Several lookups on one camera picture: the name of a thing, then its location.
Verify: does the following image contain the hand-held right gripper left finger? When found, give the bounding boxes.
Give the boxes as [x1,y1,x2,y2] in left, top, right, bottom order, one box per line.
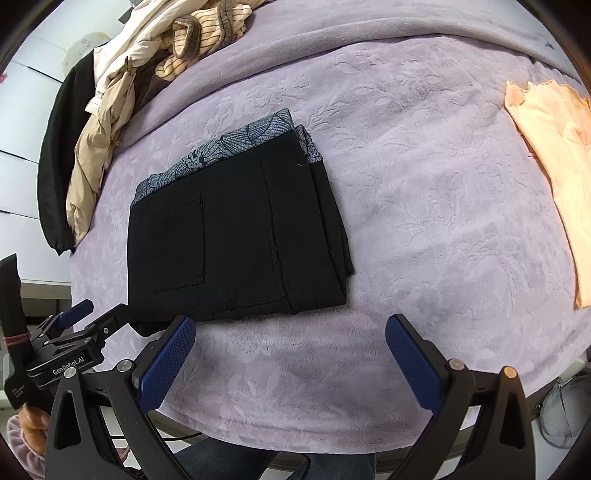
[44,315,197,480]

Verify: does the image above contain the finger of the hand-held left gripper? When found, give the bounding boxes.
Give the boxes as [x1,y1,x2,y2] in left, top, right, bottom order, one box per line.
[30,299,95,344]
[44,303,137,356]

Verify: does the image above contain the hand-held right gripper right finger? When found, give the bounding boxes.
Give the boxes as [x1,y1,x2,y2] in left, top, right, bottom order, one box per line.
[385,314,550,480]

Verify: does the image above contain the black pants patterned grey waistband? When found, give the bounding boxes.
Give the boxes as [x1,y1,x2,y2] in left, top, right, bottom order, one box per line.
[127,108,355,337]

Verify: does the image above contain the person's left forearm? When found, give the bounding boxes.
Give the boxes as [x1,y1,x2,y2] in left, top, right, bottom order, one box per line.
[4,414,47,478]

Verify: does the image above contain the person's left hand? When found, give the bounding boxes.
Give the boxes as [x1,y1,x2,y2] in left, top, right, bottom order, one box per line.
[17,405,52,457]

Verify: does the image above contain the lilac embossed fleece blanket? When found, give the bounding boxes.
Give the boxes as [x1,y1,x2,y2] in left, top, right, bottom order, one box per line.
[69,37,591,450]

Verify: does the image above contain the beige puffer jacket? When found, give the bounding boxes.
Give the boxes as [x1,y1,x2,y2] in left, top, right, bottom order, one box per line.
[65,0,195,245]

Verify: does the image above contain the black garment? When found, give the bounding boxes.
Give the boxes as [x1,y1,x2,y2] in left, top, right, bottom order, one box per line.
[37,51,100,256]

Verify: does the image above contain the grey bag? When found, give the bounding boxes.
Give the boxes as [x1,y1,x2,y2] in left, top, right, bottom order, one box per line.
[538,376,587,448]

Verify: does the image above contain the white wardrobe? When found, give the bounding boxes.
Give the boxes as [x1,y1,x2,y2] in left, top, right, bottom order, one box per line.
[0,14,116,284]

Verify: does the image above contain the orange cloth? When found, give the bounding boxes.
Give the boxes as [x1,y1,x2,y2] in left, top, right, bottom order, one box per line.
[503,79,591,309]

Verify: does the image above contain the striped beige brown garment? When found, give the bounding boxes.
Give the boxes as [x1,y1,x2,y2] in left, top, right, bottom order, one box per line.
[154,0,269,84]

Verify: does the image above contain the plain mauve bed sheet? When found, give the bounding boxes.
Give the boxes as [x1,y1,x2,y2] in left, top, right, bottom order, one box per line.
[134,0,583,139]

